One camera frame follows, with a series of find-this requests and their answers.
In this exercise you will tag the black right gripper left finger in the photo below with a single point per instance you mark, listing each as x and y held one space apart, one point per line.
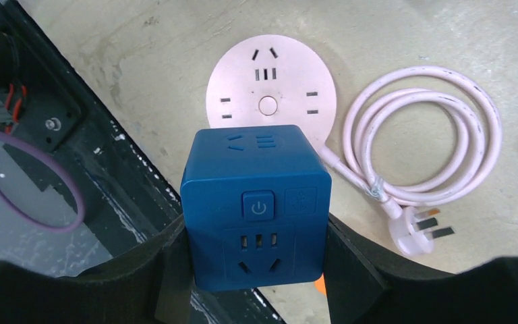
151 283

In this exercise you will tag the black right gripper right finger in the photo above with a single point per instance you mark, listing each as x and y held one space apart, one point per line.
368 283

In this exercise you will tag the blue cube socket adapter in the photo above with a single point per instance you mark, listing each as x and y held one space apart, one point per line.
255 202

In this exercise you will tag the pink round socket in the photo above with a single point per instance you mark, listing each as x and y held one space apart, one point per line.
272 80

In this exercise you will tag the orange power strip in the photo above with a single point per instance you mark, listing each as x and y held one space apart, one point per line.
320 285

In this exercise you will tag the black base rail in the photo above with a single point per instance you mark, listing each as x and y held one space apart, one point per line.
127 201

